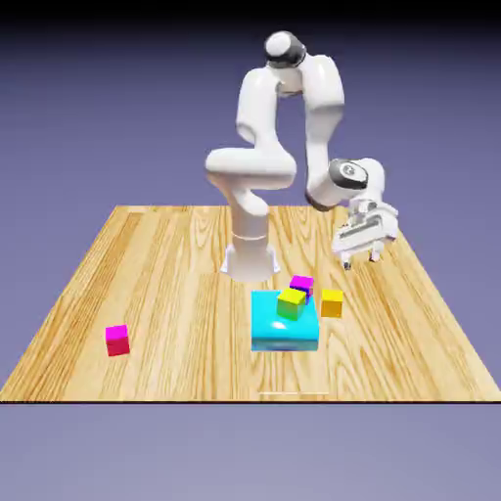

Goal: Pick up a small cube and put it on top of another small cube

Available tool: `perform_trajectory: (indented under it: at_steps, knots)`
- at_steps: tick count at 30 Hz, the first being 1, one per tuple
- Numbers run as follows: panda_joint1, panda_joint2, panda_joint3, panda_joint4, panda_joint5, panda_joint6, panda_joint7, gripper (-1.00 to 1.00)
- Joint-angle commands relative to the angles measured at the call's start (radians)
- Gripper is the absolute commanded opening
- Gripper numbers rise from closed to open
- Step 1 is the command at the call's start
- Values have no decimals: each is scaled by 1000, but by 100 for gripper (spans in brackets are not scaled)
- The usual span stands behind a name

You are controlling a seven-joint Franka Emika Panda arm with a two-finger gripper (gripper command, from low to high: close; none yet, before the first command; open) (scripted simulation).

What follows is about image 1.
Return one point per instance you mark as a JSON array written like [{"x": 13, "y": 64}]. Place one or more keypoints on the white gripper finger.
[
  {"x": 346, "y": 261},
  {"x": 375, "y": 253}
]

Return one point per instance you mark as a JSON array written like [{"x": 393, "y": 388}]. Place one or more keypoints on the large cyan box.
[{"x": 283, "y": 327}]

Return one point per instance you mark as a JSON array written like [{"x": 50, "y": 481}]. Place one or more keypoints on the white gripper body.
[{"x": 366, "y": 231}]

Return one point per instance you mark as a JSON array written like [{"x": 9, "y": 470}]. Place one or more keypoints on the small red cube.
[{"x": 117, "y": 340}]

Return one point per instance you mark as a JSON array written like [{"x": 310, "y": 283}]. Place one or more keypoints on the small green cube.
[{"x": 291, "y": 304}]

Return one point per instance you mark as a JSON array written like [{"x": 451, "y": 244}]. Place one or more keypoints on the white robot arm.
[{"x": 254, "y": 164}]

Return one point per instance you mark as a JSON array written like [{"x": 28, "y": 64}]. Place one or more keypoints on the small orange cube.
[{"x": 332, "y": 303}]

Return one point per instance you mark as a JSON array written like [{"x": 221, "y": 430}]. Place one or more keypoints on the small purple cube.
[{"x": 302, "y": 282}]

